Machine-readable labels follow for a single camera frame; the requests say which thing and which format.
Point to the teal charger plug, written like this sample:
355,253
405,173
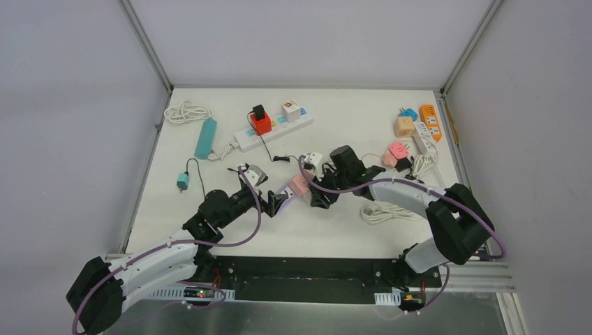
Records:
183,181

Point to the beige cube adapter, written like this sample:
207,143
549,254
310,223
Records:
404,126

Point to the white cube socket with picture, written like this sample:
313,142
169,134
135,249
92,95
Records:
291,110

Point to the black charger on red cube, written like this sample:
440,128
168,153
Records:
258,112

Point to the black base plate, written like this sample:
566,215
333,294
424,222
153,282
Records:
308,280

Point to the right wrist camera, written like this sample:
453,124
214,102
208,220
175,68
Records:
313,162

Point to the red cube socket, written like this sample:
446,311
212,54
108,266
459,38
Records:
261,126

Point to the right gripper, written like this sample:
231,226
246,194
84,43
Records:
319,199

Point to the small blue adapter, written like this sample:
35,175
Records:
409,112

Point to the white long power strip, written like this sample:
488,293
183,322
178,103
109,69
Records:
247,139

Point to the teal power strip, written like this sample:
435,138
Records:
205,139

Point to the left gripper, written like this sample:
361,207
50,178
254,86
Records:
267,202

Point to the pink flat adapter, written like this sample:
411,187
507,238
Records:
398,150

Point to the pink cube socket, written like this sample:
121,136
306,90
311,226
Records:
299,185

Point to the purple power strip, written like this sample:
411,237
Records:
287,190

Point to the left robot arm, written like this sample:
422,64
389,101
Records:
103,290

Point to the orange power strip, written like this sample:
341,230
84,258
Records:
429,117

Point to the white power strip right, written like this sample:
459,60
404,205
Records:
424,140

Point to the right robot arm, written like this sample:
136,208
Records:
458,224

